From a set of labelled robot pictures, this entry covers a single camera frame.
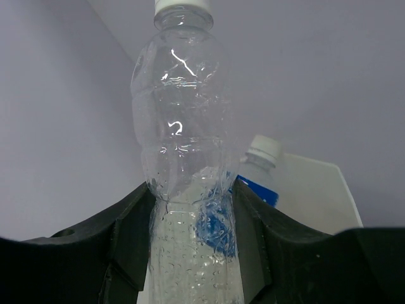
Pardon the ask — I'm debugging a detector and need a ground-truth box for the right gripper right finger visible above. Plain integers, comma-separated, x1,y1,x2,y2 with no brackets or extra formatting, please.
232,181,404,303

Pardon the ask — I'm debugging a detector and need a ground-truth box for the blue label clear bottle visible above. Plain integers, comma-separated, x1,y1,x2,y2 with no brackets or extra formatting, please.
194,134,284,257

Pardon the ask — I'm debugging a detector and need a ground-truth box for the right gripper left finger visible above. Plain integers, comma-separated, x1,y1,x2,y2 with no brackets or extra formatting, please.
1,184,155,303

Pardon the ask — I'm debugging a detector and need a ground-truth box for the translucent white plastic bin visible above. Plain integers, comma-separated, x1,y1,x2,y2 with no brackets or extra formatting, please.
274,154,363,234

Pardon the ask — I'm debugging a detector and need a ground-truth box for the clear bottle white cap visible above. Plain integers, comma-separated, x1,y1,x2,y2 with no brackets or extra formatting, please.
130,1,244,303

